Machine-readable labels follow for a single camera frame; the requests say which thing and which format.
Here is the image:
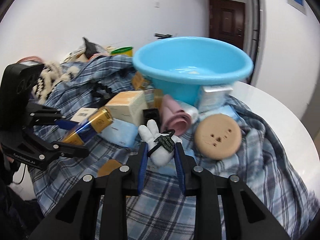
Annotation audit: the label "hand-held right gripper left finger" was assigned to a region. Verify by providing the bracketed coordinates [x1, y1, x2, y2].
[32, 142, 148, 240]

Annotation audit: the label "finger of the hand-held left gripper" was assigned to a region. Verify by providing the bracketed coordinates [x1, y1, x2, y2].
[26, 102, 78, 131]
[24, 129, 90, 158]

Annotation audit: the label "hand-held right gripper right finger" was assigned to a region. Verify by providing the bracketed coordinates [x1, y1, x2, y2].
[175, 142, 290, 240]

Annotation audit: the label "white plush hand keychain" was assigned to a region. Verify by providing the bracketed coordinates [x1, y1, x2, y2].
[138, 119, 182, 167]

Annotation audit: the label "gold and blue box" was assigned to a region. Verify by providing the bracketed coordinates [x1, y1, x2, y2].
[61, 106, 114, 147]

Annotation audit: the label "cream cardboard box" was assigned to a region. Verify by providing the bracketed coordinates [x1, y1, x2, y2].
[104, 90, 148, 127]

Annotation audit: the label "light blue plastic basin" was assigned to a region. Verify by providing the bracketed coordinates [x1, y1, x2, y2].
[132, 37, 254, 107]

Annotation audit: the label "white flat barcode box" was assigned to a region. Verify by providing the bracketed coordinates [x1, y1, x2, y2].
[71, 107, 97, 123]

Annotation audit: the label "amber soap box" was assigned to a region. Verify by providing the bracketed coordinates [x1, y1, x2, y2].
[97, 160, 123, 178]

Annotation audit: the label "light blue tissue packet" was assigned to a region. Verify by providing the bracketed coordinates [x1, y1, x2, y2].
[200, 104, 241, 130]
[98, 118, 140, 148]

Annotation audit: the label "white and black fuzzy knit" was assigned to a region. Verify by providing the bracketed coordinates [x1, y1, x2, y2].
[32, 59, 73, 103]

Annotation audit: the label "pink object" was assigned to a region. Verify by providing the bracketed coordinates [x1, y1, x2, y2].
[17, 56, 43, 65]

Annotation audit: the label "tan round pad with holes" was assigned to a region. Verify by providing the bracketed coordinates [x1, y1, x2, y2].
[194, 113, 243, 161]

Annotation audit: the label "small black cup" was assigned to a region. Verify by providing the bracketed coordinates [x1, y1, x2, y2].
[143, 108, 160, 126]

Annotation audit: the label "blue plaid cloth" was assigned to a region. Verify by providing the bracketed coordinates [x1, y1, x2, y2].
[32, 54, 318, 240]

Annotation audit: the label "pink rolled bags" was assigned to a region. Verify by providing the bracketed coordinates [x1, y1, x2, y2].
[159, 94, 193, 136]

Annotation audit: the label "white plastic roll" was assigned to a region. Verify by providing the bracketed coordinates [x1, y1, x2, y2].
[185, 104, 200, 124]

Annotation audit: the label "small white carton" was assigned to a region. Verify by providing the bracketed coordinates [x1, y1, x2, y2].
[144, 89, 155, 109]

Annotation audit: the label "small orange carton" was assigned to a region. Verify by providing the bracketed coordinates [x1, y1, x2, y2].
[153, 88, 165, 109]

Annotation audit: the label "white and blue carton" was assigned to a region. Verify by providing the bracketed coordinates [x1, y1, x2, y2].
[198, 85, 234, 113]

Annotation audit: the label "black plastic bag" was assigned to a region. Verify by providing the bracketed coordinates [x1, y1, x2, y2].
[82, 37, 101, 61]

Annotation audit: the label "green and yellow tub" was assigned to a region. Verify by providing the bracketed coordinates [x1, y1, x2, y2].
[110, 46, 134, 57]

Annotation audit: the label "brown entrance door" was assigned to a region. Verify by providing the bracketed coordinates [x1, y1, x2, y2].
[208, 0, 246, 52]

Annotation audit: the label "black framed glass door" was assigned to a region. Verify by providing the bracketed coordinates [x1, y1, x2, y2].
[249, 0, 261, 86]

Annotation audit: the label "thin black cable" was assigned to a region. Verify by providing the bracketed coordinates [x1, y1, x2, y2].
[14, 164, 28, 186]

